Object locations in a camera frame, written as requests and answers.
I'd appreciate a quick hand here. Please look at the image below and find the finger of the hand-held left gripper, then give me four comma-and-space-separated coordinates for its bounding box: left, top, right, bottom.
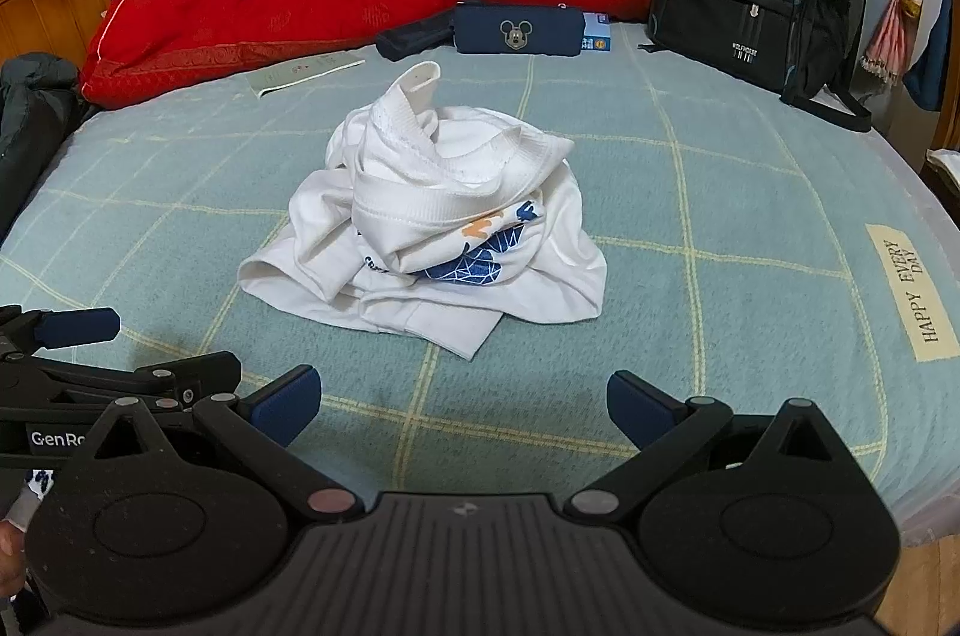
0, 351, 242, 410
0, 304, 121, 352

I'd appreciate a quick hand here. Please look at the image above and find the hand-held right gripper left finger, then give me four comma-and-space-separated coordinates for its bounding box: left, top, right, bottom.
91, 364, 366, 521

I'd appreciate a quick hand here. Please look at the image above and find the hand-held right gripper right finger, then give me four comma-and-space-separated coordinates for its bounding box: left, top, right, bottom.
562, 370, 839, 521

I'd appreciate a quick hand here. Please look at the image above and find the white printed sweatshirt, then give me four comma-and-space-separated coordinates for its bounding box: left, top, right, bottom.
238, 60, 608, 359

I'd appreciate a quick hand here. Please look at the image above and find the person's left hand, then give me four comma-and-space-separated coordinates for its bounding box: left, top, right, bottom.
0, 523, 25, 596

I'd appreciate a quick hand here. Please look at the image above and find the dark jacket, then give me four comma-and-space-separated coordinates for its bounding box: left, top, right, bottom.
0, 52, 98, 232

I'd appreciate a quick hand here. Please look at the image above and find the cream fabric label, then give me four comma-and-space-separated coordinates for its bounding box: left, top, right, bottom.
865, 223, 947, 361

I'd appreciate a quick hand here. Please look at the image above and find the pale green booklet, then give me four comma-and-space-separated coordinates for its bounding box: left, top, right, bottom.
251, 55, 366, 98

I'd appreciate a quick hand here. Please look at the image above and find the blue cardboard box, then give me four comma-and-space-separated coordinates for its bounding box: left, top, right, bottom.
581, 12, 612, 53

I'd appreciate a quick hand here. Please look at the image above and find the white cloth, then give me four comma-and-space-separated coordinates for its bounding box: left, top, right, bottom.
926, 148, 960, 188

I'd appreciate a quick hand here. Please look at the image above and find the navy mouse print pouch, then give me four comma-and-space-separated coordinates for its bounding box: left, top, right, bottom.
452, 0, 584, 58

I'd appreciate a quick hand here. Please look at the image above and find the wooden chair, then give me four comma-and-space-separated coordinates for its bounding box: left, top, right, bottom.
919, 0, 960, 202

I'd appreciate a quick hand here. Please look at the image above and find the teal towel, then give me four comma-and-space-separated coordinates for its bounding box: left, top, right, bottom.
904, 13, 960, 112

